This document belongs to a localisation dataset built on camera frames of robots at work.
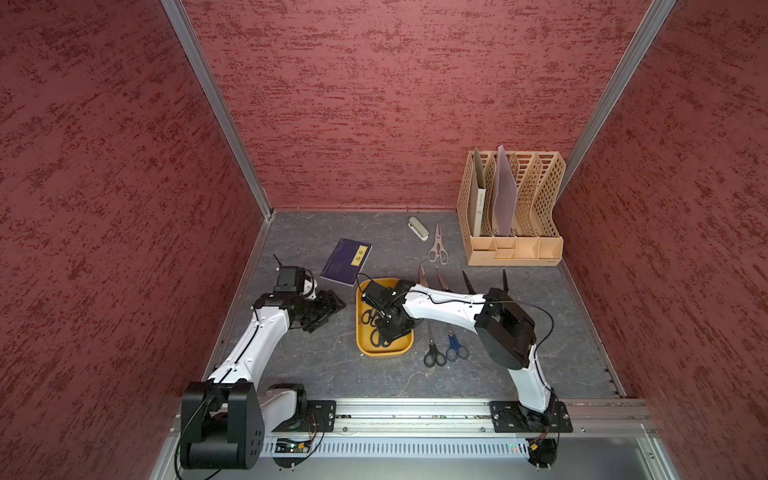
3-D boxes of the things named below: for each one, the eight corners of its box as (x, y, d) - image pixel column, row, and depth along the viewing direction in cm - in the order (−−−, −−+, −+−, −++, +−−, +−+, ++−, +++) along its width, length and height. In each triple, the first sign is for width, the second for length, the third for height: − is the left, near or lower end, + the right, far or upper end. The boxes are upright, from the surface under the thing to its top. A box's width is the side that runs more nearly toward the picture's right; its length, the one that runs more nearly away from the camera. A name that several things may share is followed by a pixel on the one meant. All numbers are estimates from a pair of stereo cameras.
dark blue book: (320, 277, 103) (319, 274, 101) (342, 240, 114) (342, 236, 112) (353, 288, 100) (352, 285, 99) (372, 248, 112) (372, 245, 110)
